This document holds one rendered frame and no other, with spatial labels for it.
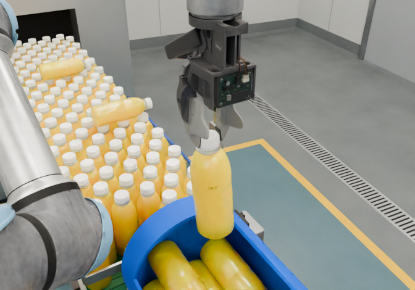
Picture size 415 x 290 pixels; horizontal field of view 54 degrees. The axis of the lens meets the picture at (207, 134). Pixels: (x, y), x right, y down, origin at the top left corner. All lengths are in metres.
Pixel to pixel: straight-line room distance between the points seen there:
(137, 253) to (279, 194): 2.07
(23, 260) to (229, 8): 0.39
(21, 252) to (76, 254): 0.09
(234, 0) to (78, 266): 0.42
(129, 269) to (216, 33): 0.52
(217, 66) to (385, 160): 2.92
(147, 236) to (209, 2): 0.48
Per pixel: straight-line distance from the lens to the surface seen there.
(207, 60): 0.57
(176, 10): 5.38
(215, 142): 0.65
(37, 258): 0.57
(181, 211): 0.83
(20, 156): 0.66
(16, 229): 0.57
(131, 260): 0.85
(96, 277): 1.09
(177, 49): 0.62
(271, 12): 6.03
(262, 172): 3.01
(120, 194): 1.09
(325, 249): 2.52
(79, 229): 0.62
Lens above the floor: 1.79
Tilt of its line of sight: 31 degrees down
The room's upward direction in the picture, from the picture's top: straight up
